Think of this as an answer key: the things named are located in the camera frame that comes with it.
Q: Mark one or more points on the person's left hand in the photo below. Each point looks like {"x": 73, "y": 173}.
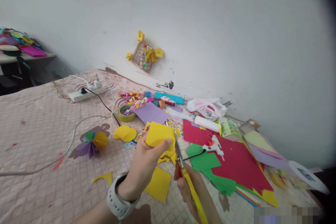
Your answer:
{"x": 139, "y": 166}

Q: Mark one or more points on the person's right hand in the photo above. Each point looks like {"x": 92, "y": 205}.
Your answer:
{"x": 207, "y": 205}

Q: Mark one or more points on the yellow paper sheet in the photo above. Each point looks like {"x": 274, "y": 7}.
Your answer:
{"x": 158, "y": 133}

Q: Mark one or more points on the square yellow paper piece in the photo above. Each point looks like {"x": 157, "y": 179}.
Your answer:
{"x": 157, "y": 184}

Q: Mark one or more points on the curved yellow paper scrap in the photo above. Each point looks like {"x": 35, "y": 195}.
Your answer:
{"x": 106, "y": 176}

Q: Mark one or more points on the round yellow paper cutout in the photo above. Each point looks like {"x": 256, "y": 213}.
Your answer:
{"x": 125, "y": 133}

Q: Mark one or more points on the stack of coloured paper sheets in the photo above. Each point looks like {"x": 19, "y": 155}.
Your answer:
{"x": 252, "y": 197}

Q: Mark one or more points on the red paper sheet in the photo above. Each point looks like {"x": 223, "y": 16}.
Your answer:
{"x": 236, "y": 163}

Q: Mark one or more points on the purple yellow paper fan ball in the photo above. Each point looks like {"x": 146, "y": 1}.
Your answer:
{"x": 93, "y": 144}

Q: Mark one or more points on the yellow tape roll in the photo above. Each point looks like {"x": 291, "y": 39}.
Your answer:
{"x": 123, "y": 117}

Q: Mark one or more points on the purple paper sheet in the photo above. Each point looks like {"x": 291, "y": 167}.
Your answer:
{"x": 151, "y": 112}

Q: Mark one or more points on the white hot glue gun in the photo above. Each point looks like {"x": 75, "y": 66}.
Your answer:
{"x": 215, "y": 146}

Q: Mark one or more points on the bunch of colourful paper rolls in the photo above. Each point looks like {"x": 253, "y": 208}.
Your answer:
{"x": 132, "y": 99}

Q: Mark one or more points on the red white glue stick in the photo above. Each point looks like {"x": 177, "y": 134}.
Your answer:
{"x": 168, "y": 100}

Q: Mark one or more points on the small blue cap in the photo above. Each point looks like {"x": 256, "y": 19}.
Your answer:
{"x": 148, "y": 94}

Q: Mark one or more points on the yellow paper craft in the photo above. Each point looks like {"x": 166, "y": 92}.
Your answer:
{"x": 278, "y": 178}

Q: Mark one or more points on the teal flat box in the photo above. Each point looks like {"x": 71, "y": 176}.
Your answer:
{"x": 172, "y": 97}

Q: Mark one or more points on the green carton box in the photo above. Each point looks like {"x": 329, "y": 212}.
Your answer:
{"x": 231, "y": 129}

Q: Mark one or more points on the lavender paper sheet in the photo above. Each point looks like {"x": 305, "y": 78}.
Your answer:
{"x": 273, "y": 159}

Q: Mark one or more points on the white paper roll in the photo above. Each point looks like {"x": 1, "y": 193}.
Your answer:
{"x": 207, "y": 124}

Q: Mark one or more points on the light green paper sheet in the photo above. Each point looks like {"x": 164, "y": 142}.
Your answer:
{"x": 258, "y": 141}

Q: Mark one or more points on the white plastic bag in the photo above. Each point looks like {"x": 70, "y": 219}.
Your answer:
{"x": 203, "y": 104}

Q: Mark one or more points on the glass jar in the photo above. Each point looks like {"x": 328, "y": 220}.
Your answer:
{"x": 249, "y": 127}

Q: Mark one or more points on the white power strip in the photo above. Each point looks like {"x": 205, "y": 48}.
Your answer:
{"x": 78, "y": 96}

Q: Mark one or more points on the white charger plug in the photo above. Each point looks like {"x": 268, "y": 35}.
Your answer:
{"x": 98, "y": 83}

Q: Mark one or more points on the white paper plate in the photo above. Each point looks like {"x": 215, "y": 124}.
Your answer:
{"x": 309, "y": 178}

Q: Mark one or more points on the pink quilted bedspread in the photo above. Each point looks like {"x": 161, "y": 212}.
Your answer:
{"x": 39, "y": 119}

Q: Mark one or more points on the table with craft items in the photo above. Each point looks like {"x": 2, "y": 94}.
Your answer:
{"x": 18, "y": 48}

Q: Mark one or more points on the stick frame wall decoration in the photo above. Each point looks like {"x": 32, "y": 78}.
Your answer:
{"x": 144, "y": 56}

